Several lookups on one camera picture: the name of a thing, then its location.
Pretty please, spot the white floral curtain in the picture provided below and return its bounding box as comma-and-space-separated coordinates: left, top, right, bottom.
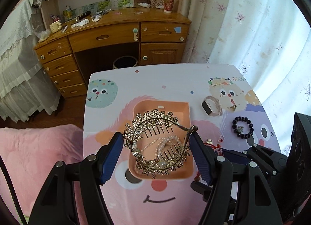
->
178, 0, 310, 152

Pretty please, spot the red paper cup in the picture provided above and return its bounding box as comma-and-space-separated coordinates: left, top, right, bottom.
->
163, 0, 175, 13

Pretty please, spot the cartoon printed tablecloth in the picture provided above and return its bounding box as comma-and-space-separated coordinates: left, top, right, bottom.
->
83, 64, 280, 224

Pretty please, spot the white lace covered furniture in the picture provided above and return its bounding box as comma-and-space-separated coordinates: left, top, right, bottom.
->
1, 0, 60, 122

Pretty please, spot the long pearl necklace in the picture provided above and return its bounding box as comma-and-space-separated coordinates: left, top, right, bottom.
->
140, 135, 185, 165

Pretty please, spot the dark waste bin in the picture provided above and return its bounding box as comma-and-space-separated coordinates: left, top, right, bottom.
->
113, 55, 138, 69

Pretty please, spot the black bead bracelet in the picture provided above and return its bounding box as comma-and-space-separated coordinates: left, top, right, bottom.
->
231, 116, 255, 139

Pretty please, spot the pink band smartwatch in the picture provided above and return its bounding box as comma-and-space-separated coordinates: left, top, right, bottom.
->
201, 95, 222, 116

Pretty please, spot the gold leaf tiara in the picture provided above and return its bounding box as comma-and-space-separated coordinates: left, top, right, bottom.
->
123, 109, 198, 179

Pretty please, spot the pink plastic tray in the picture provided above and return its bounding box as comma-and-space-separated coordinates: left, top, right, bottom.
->
124, 100, 193, 180

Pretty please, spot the wooden desk with drawers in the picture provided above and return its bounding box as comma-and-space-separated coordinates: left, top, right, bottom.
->
34, 7, 191, 98

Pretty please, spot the red string bracelet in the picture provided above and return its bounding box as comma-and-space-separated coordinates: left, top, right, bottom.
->
194, 135, 226, 182

